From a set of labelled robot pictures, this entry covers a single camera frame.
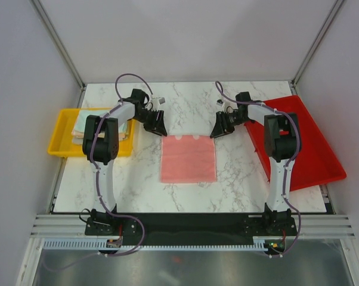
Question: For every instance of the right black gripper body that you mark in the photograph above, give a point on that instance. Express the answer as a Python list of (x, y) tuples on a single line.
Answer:
[(241, 119)]

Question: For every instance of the mint green towel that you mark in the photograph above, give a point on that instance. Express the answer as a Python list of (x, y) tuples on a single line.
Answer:
[(81, 118)]

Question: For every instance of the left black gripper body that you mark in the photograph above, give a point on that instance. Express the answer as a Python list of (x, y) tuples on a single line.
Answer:
[(145, 115)]

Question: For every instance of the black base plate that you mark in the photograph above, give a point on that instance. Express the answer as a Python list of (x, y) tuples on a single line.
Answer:
[(133, 230)]

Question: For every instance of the aluminium frame rail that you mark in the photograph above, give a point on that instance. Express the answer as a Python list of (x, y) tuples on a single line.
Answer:
[(312, 225)]

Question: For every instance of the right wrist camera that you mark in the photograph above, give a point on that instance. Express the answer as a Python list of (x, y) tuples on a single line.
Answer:
[(224, 106)]

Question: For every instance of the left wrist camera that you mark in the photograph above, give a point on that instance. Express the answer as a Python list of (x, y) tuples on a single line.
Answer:
[(155, 103)]

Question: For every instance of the left aluminium frame post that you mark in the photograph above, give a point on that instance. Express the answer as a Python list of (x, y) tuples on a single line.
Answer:
[(58, 43)]

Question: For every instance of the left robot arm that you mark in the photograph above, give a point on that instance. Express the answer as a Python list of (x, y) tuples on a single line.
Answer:
[(101, 145)]

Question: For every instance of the red plastic tray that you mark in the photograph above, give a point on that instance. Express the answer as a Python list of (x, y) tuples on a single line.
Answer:
[(316, 163)]

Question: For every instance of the aluminium frame post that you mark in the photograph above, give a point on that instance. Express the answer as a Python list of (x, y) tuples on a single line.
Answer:
[(58, 43), (322, 32)]

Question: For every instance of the slotted cable duct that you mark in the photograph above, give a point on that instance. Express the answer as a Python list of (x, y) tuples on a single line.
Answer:
[(103, 244)]

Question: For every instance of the yellow plastic tray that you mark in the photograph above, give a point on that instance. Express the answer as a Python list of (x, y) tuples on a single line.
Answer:
[(61, 141)]

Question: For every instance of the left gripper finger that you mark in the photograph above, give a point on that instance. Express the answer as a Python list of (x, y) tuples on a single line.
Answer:
[(150, 125), (160, 124)]

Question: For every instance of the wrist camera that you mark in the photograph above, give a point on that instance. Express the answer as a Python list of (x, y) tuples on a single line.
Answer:
[(224, 106), (155, 103)]

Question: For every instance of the right aluminium frame post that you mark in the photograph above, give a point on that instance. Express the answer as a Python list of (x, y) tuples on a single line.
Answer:
[(322, 32)]

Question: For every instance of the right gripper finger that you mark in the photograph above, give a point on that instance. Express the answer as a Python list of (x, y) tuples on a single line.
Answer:
[(229, 123), (220, 127)]

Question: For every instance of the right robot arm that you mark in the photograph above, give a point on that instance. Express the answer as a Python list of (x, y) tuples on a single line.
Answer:
[(282, 143)]

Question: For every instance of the pink printed towel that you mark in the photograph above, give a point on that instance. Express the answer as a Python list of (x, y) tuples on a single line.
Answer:
[(187, 159)]

